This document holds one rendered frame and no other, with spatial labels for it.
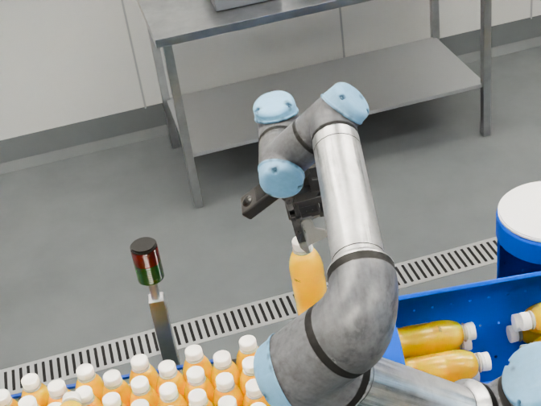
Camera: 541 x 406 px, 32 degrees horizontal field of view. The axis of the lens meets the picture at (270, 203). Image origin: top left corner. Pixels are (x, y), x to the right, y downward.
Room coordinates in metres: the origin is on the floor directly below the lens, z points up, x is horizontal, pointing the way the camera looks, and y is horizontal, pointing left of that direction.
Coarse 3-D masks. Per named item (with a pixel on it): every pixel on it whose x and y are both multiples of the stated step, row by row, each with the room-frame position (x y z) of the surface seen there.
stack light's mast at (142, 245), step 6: (138, 240) 1.84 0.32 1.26; (144, 240) 1.83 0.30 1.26; (150, 240) 1.83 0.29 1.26; (132, 246) 1.82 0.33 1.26; (138, 246) 1.81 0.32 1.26; (144, 246) 1.81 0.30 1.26; (150, 246) 1.81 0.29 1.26; (132, 252) 1.80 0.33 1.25; (138, 252) 1.79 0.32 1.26; (144, 252) 1.79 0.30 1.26; (150, 252) 1.80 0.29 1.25; (150, 288) 1.81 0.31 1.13; (156, 288) 1.81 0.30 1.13; (156, 294) 1.81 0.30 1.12
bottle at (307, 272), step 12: (312, 252) 1.52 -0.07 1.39; (300, 264) 1.50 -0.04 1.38; (312, 264) 1.50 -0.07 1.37; (300, 276) 1.50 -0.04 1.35; (312, 276) 1.50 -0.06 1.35; (324, 276) 1.53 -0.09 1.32; (300, 288) 1.50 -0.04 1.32; (312, 288) 1.50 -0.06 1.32; (324, 288) 1.51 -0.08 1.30; (300, 300) 1.51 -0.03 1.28; (312, 300) 1.50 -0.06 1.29; (300, 312) 1.51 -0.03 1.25
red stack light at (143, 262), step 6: (156, 246) 1.82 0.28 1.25; (156, 252) 1.81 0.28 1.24; (132, 258) 1.81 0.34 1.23; (138, 258) 1.79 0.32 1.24; (144, 258) 1.79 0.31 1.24; (150, 258) 1.79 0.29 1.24; (156, 258) 1.80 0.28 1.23; (138, 264) 1.79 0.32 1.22; (144, 264) 1.79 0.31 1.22; (150, 264) 1.79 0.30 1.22; (156, 264) 1.80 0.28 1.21
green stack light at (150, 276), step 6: (138, 270) 1.79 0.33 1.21; (144, 270) 1.79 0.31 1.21; (150, 270) 1.79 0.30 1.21; (156, 270) 1.80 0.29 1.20; (162, 270) 1.81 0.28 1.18; (138, 276) 1.80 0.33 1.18; (144, 276) 1.79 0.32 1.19; (150, 276) 1.79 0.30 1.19; (156, 276) 1.79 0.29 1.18; (162, 276) 1.81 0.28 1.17; (138, 282) 1.81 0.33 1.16; (144, 282) 1.79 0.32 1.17; (150, 282) 1.79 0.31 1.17; (156, 282) 1.79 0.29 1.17
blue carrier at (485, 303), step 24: (456, 288) 1.56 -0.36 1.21; (480, 288) 1.61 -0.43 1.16; (504, 288) 1.62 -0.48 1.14; (528, 288) 1.63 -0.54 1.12; (408, 312) 1.62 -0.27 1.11; (432, 312) 1.62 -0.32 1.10; (456, 312) 1.62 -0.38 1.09; (480, 312) 1.62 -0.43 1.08; (504, 312) 1.63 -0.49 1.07; (480, 336) 1.61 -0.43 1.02; (504, 336) 1.60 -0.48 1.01; (504, 360) 1.56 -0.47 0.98
